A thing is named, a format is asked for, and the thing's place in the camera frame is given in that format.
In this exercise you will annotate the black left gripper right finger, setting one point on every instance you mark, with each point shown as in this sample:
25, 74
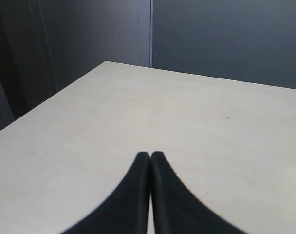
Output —
175, 209

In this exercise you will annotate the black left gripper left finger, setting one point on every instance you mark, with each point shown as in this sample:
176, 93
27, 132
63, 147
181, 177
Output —
126, 209

